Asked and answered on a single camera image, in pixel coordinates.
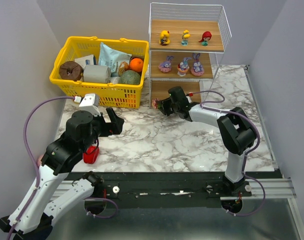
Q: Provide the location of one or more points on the yellow plastic basket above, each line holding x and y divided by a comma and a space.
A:
111, 95

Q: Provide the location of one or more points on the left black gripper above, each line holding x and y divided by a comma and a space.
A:
107, 124

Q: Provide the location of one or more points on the white blue box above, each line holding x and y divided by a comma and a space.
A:
86, 60

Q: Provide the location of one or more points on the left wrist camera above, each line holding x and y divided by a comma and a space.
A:
90, 103

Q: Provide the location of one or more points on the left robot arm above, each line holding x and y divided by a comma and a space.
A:
36, 215

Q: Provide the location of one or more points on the red cherry toy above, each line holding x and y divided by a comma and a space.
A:
206, 37

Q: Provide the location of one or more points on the blue snack bag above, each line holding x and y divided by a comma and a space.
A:
112, 58

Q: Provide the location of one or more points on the brown chocolate donut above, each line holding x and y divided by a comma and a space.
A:
71, 70

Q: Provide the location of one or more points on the white paper roll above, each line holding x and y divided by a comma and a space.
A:
97, 74

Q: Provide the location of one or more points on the yellow blue duck toy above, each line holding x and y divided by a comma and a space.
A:
185, 38

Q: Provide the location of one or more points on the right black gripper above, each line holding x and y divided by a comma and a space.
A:
164, 105

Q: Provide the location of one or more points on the white can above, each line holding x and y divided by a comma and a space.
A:
114, 80

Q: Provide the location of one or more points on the pink ball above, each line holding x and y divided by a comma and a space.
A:
39, 161

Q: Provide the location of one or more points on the orange fruit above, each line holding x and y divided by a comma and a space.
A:
136, 64

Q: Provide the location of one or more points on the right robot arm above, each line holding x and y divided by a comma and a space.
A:
239, 135

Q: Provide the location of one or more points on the red bell pepper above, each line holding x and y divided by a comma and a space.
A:
90, 156

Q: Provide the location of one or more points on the large purple bunny toy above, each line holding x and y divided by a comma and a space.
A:
197, 68

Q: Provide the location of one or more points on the white wire wooden shelf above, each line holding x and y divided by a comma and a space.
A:
176, 18

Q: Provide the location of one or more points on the brown onion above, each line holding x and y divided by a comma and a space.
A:
124, 66

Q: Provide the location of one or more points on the green melon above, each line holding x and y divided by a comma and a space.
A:
130, 77

